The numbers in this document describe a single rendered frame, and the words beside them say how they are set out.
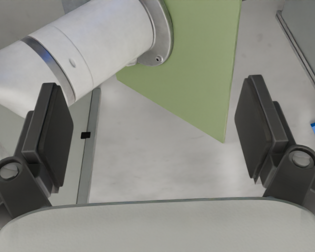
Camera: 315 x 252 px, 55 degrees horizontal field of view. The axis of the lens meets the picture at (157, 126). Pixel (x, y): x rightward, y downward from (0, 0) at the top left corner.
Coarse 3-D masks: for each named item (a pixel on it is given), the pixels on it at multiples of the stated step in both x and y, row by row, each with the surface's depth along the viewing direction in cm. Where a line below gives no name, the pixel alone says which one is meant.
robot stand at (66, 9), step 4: (64, 0) 61; (68, 0) 61; (72, 0) 61; (76, 0) 61; (80, 0) 61; (84, 0) 61; (88, 0) 61; (64, 4) 62; (68, 4) 62; (72, 4) 62; (76, 4) 62; (80, 4) 62; (64, 8) 63; (68, 8) 63; (72, 8) 63; (64, 12) 63
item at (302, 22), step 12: (288, 0) 152; (300, 0) 140; (312, 0) 130; (288, 12) 153; (300, 12) 141; (312, 12) 131; (288, 24) 154; (300, 24) 141; (312, 24) 131; (300, 36) 142; (312, 36) 131; (300, 48) 142; (312, 48) 132; (312, 60) 132
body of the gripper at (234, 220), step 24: (24, 216) 9; (48, 216) 9; (72, 216) 9; (96, 216) 9; (120, 216) 9; (144, 216) 9; (168, 216) 9; (192, 216) 9; (216, 216) 9; (240, 216) 9; (264, 216) 9; (288, 216) 9; (312, 216) 9; (0, 240) 9; (24, 240) 8; (48, 240) 8; (72, 240) 8; (96, 240) 8; (120, 240) 8; (144, 240) 8; (168, 240) 8; (192, 240) 8; (216, 240) 8; (240, 240) 8; (264, 240) 8; (288, 240) 8; (312, 240) 8
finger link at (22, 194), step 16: (0, 160) 11; (16, 160) 11; (0, 176) 11; (16, 176) 11; (32, 176) 11; (0, 192) 10; (16, 192) 10; (32, 192) 10; (16, 208) 10; (32, 208) 10
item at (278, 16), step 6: (276, 12) 166; (276, 18) 167; (282, 24) 159; (282, 30) 160; (288, 30) 153; (288, 36) 154; (294, 42) 147; (294, 48) 147; (300, 54) 142; (300, 60) 142; (306, 60) 137; (306, 66) 137; (306, 72) 137; (312, 72) 132; (312, 78) 133; (312, 84) 132
